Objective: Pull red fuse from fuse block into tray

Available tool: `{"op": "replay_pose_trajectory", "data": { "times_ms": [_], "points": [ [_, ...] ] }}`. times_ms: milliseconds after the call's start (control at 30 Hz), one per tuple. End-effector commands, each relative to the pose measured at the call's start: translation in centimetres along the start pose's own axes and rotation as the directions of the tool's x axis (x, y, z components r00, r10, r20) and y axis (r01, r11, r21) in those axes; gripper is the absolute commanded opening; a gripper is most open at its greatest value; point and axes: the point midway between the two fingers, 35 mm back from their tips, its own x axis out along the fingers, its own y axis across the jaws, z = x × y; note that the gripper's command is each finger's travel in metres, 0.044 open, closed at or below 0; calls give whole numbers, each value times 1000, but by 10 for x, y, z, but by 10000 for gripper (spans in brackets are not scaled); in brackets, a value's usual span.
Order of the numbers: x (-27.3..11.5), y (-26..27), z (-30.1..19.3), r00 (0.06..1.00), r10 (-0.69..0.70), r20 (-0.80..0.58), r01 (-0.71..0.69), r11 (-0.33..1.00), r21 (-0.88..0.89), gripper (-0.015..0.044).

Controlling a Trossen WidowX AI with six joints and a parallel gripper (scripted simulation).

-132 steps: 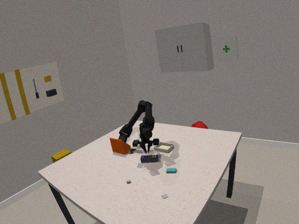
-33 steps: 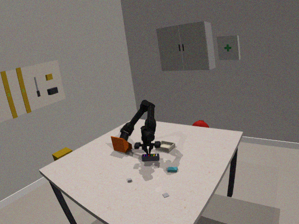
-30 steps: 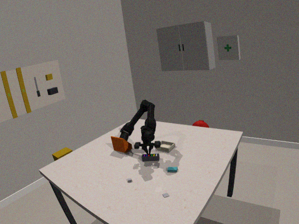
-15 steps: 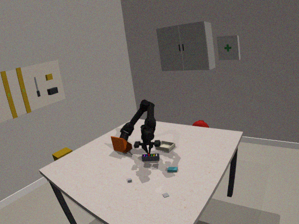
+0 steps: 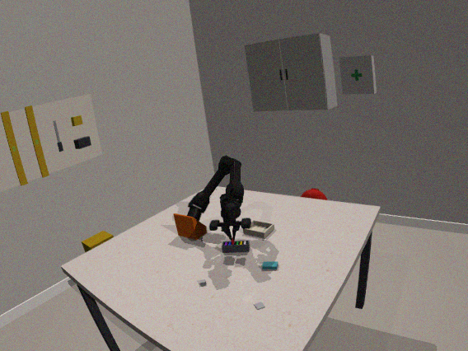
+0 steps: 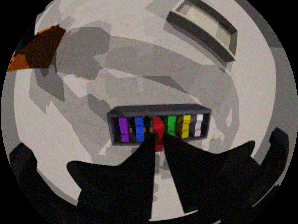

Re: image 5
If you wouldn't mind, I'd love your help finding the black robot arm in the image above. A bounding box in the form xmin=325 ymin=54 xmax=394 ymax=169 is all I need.
xmin=187 ymin=156 xmax=244 ymax=221

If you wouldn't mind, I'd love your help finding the white open tray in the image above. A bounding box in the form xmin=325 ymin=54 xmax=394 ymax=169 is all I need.
xmin=243 ymin=220 xmax=274 ymax=237

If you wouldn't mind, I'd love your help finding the teal rectangular block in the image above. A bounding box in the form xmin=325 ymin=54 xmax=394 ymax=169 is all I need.
xmin=262 ymin=261 xmax=278 ymax=269

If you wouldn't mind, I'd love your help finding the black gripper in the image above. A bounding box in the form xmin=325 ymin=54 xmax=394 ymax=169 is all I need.
xmin=209 ymin=213 xmax=251 ymax=240

